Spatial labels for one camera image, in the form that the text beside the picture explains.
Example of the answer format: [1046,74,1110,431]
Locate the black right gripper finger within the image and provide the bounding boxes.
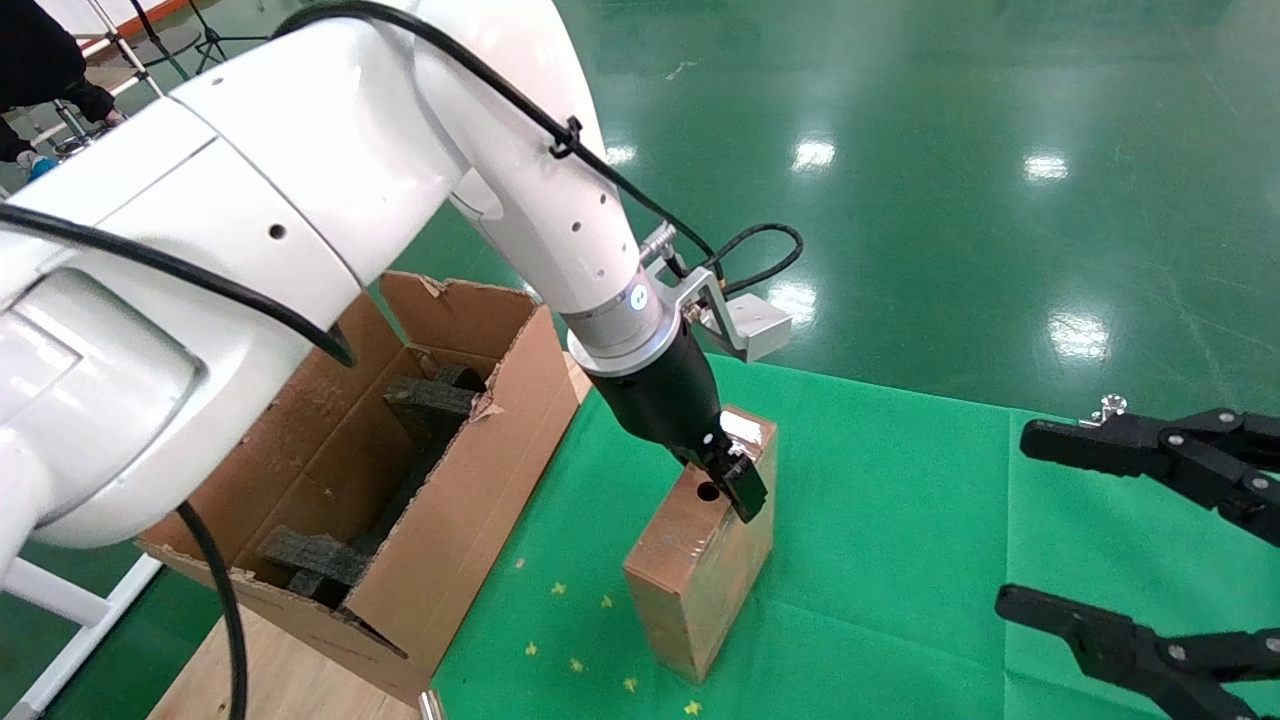
[1020,407,1280,548]
[995,583,1280,720]

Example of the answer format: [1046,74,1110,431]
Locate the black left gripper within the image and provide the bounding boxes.
[585,328,769,524]

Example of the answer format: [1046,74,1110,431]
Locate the small taped cardboard box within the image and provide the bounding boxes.
[623,404,779,685]

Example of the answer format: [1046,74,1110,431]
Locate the large open cardboard carton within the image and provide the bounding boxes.
[135,270,593,709]

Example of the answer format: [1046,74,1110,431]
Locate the green table cloth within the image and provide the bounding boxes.
[432,352,1280,720]

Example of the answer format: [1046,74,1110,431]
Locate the dark grey foam insert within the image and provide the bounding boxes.
[258,525,376,609]
[383,363,491,471]

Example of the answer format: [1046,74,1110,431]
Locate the black tripod stand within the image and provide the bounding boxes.
[193,0,256,77]

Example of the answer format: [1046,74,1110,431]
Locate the chrome caster stool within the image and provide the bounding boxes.
[50,100,131,159]

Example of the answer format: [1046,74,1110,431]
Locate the white red edged board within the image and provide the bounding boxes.
[40,0,191,41]

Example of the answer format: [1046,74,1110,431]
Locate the person in black clothes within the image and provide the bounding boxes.
[0,0,126,183]

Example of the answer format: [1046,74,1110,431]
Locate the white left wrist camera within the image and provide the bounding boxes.
[640,225,794,363]

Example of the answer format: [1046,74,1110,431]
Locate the white table frame tube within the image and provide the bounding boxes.
[0,548,166,720]

